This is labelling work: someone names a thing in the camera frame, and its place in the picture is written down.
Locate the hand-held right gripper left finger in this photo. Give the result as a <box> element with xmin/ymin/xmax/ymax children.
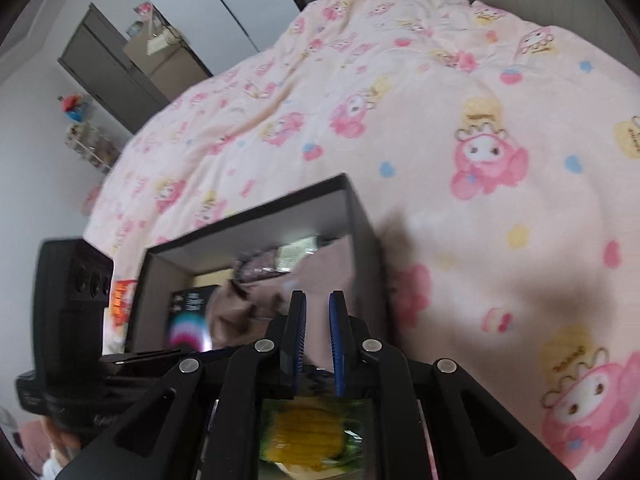
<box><xmin>60</xmin><ymin>290</ymin><xmax>308</xmax><ymax>480</ymax></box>

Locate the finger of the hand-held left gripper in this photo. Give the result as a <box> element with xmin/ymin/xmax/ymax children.
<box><xmin>100</xmin><ymin>349</ymin><xmax>201</xmax><ymax>376</ymax></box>

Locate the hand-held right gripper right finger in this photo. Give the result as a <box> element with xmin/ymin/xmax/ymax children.
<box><xmin>327</xmin><ymin>291</ymin><xmax>576</xmax><ymax>480</ymax></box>

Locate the beige cloth garment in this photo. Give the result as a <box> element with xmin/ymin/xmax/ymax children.
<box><xmin>207</xmin><ymin>237</ymin><xmax>363</xmax><ymax>371</ymax></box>

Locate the black pink-print packet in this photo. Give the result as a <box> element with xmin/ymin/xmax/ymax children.
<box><xmin>165</xmin><ymin>285</ymin><xmax>223</xmax><ymax>353</ymax></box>

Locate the mauve hand cream tube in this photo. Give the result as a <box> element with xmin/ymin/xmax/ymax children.
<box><xmin>232</xmin><ymin>234</ymin><xmax>333</xmax><ymax>283</ymax></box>

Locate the black cardboard box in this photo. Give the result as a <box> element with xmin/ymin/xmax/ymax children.
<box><xmin>125</xmin><ymin>172</ymin><xmax>401</xmax><ymax>476</ymax></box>

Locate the orange snack packet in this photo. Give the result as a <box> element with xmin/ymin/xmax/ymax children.
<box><xmin>107</xmin><ymin>277</ymin><xmax>139</xmax><ymax>332</ymax></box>

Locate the yellow corn snack packet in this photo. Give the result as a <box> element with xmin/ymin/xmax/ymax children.
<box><xmin>257</xmin><ymin>395</ymin><xmax>376</xmax><ymax>476</ymax></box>

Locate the white shelf with figurines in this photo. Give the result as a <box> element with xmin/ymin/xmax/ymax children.
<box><xmin>65</xmin><ymin>120</ymin><xmax>123</xmax><ymax>175</ymax></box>

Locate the red blue toy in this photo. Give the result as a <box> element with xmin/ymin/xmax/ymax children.
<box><xmin>57</xmin><ymin>92</ymin><xmax>96</xmax><ymax>123</ymax></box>

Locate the grey cabinet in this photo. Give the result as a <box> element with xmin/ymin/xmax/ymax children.
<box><xmin>57</xmin><ymin>2</ymin><xmax>213</xmax><ymax>133</ymax></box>

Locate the pink printed blanket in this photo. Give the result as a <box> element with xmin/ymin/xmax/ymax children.
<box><xmin>82</xmin><ymin>0</ymin><xmax>640</xmax><ymax>480</ymax></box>

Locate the white wardrobe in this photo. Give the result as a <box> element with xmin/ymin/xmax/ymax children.
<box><xmin>112</xmin><ymin>0</ymin><xmax>301</xmax><ymax>78</ymax></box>

